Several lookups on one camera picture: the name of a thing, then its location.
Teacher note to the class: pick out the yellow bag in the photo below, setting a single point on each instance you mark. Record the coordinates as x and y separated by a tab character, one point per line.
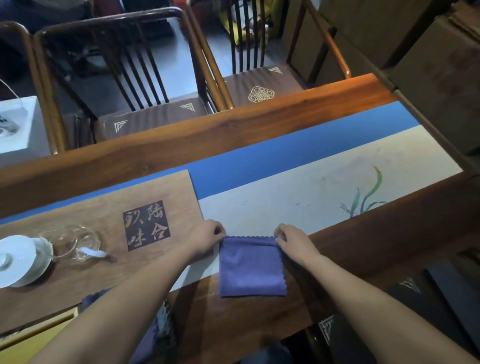
249	18

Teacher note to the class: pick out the white box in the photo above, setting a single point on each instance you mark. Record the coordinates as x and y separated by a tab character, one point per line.
18	127

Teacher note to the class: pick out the blue table runner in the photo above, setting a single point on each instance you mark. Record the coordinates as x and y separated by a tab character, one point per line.
300	150

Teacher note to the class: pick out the white lidded tea bowl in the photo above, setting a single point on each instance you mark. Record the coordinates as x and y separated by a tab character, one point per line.
18	260

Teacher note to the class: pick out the wooden chair armrest frame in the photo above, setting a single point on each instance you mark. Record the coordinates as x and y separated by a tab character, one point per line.
41	93

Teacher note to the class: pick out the person's left hand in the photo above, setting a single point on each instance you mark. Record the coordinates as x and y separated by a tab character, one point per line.
202	240

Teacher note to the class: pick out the person's right thumb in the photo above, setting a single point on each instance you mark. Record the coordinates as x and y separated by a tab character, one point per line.
284	248

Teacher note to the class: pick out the plain purple cloth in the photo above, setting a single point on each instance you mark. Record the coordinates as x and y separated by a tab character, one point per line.
251	268

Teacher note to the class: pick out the brown wooden cabinet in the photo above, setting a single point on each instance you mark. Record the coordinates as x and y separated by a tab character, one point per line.
420	63

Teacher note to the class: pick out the dark patterned seat cushion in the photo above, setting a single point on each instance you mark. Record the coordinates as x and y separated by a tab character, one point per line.
412	307

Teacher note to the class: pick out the person's left forearm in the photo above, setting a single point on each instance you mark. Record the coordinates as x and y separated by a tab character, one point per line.
120	311

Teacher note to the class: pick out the person's right forearm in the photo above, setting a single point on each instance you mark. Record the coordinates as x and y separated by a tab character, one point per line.
375	311

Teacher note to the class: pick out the dark wooden spindle-back chair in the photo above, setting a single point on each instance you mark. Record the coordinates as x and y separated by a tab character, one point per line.
247	37
127	75

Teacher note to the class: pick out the yellow bamboo tray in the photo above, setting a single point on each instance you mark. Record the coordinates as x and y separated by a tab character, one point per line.
33	337

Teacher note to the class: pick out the brown patterned seat cushion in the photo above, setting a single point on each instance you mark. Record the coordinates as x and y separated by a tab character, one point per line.
150	116
262	88

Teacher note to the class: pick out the cream painted table runner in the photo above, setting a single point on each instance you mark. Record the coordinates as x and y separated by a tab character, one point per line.
318	187

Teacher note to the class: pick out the person's right hand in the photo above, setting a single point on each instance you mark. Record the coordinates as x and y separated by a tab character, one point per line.
298	245

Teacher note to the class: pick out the person's left thumb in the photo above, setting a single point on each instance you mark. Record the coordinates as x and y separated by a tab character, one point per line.
215	243

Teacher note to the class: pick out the wooden tea tray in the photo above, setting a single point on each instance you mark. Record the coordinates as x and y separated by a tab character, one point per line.
97	221

